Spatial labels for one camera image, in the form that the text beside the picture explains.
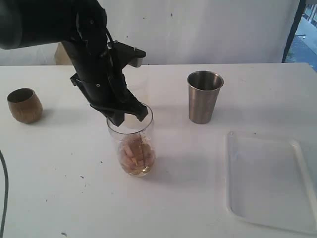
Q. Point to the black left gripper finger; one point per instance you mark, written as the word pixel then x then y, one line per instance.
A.
pixel 114 118
pixel 139 110

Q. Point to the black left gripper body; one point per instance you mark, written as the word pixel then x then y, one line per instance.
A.
pixel 100 76

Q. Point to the clear measuring shaker cup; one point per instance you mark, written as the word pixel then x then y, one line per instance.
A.
pixel 132 129

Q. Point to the gold coin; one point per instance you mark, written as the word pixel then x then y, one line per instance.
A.
pixel 145 170

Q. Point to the stainless steel cup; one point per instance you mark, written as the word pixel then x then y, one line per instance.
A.
pixel 203 88

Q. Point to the brown wooden cup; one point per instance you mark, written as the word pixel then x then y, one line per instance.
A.
pixel 25 105

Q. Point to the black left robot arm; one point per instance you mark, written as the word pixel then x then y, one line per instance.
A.
pixel 81 27

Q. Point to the clear plastic tray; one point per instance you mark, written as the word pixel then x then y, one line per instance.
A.
pixel 268 183

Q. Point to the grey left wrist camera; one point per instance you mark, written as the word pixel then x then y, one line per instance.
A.
pixel 136 62

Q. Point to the dark window frame post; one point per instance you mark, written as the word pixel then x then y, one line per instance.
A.
pixel 296 21

